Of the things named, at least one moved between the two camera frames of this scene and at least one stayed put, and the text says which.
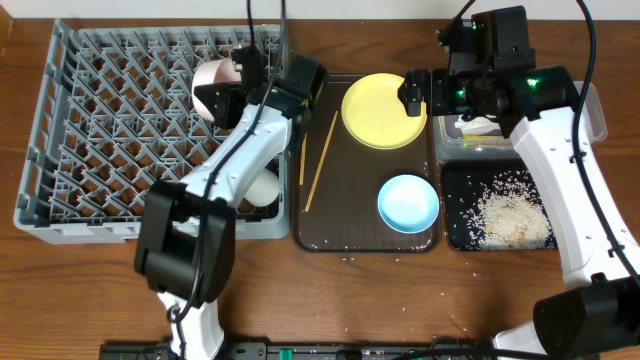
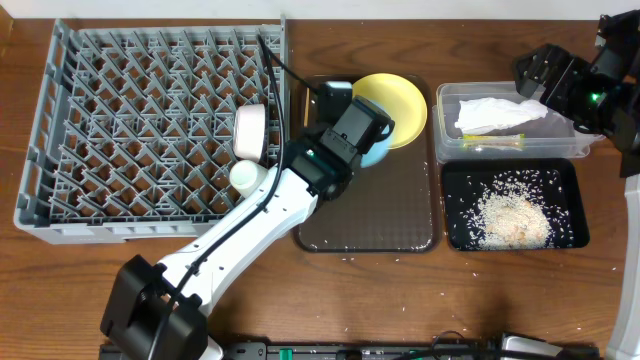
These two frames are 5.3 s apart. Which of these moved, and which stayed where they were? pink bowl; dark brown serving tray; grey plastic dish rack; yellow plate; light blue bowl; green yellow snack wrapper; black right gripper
Moved: black right gripper; light blue bowl; pink bowl
Stayed: dark brown serving tray; green yellow snack wrapper; grey plastic dish rack; yellow plate
